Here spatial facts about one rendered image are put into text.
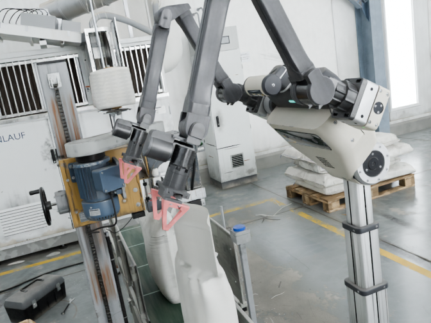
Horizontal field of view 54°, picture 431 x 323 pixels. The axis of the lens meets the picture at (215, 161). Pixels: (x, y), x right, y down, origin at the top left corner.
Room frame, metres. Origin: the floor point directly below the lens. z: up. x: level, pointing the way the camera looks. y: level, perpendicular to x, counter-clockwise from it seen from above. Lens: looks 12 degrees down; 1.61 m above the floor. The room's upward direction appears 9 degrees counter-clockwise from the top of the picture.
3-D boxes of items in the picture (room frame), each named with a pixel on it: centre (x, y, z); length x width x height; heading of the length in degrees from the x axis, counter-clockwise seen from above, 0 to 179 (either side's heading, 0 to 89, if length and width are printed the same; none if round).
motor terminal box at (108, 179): (1.66, 0.43, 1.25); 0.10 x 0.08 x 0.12; 134
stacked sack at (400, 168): (4.65, -1.86, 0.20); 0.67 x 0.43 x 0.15; 109
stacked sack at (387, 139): (4.87, -1.80, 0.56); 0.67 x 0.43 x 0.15; 19
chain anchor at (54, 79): (1.87, 0.63, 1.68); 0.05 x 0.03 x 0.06; 109
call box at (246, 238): (1.96, -0.06, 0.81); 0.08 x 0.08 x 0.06; 19
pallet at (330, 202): (4.74, -1.50, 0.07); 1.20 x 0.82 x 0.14; 111
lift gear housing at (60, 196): (1.89, 0.73, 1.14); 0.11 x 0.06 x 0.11; 19
